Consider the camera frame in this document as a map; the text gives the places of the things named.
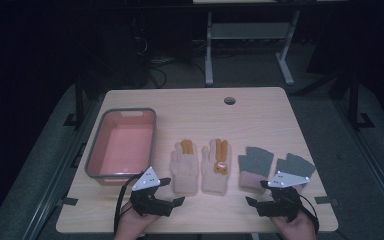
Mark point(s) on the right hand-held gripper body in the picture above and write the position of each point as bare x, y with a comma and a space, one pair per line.
286, 200

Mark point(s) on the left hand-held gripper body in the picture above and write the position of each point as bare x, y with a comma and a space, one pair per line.
146, 181

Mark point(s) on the beige glove with orange fingers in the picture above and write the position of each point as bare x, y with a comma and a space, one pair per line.
184, 173

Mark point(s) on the beige glove with animal figure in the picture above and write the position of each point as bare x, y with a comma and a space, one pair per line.
210, 181

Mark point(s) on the pink bin with grey rim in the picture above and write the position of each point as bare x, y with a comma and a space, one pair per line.
123, 146

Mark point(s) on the person's right hand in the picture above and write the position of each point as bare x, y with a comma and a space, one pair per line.
295, 228

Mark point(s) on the person's left hand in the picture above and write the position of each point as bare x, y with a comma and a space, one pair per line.
133, 223

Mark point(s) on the grey pink fingerless glove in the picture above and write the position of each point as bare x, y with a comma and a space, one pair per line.
255, 161
296, 165

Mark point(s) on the black metal stand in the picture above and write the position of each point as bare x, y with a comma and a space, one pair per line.
355, 100
79, 100

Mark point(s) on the white metal desk frame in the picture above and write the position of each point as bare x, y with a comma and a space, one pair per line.
246, 31

